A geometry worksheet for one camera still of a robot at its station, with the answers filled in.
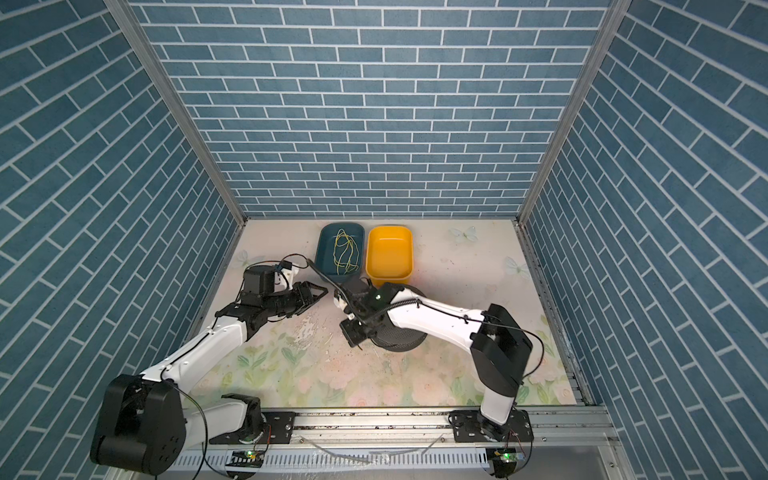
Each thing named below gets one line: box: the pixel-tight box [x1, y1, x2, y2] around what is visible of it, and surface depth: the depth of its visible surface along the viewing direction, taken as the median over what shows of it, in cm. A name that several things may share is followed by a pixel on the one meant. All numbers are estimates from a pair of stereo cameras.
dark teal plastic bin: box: [315, 223, 366, 284], surface depth 110 cm
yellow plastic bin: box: [365, 226, 414, 288], surface depth 111 cm
